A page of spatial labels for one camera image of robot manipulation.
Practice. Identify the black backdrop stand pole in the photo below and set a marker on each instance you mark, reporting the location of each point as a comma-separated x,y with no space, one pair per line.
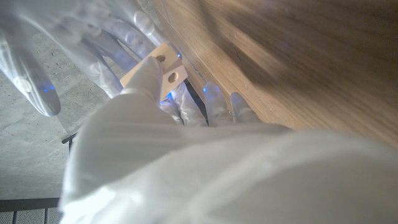
69,139

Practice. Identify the wooden block with holes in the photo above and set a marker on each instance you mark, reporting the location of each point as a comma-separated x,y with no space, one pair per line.
172,67

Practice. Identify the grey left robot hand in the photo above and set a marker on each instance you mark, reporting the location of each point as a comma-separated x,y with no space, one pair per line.
224,174

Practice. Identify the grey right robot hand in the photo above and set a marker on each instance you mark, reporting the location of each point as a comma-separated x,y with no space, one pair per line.
84,40

